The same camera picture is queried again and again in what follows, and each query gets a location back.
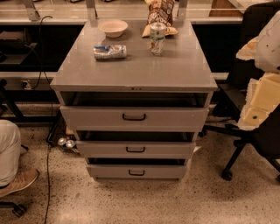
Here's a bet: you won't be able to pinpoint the grey bottom drawer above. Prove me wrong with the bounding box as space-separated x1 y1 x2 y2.
87 164 186 179

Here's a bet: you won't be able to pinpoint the grey drawer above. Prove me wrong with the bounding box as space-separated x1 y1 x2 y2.
87 164 186 179
60 106 208 132
77 141 195 159

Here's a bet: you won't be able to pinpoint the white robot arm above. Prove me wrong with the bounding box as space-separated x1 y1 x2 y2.
236 11 280 130

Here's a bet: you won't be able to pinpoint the grey drawer cabinet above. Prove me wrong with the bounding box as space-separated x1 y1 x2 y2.
51 20 217 169

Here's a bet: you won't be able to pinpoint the grey top drawer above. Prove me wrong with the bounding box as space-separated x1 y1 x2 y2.
60 106 208 132

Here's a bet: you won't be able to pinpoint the grey middle drawer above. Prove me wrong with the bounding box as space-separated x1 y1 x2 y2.
77 141 195 159

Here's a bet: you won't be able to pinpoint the clear plastic water bottle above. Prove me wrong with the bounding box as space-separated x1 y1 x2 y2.
150 22 166 55

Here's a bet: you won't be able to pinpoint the beige paper bowl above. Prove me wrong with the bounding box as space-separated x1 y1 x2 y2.
98 19 128 38

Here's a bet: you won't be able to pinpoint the black office chair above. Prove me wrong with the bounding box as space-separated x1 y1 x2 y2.
204 1 280 181

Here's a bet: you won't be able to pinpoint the brown chip bag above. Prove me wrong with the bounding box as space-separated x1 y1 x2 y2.
142 0 179 38

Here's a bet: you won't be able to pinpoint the person leg beige trousers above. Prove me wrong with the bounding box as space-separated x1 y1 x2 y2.
0 120 21 187

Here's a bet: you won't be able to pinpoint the tan sneaker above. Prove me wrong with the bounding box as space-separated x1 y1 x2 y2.
0 169 39 198

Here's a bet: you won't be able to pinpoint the black chair base left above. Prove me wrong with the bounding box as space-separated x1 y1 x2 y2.
0 201 27 218

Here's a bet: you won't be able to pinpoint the long white counter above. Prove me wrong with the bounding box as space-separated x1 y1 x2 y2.
0 0 247 21

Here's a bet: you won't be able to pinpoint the black power cable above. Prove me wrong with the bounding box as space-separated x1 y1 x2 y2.
24 15 55 224

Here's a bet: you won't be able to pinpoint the wall power outlet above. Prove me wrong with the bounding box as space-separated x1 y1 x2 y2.
22 80 32 90

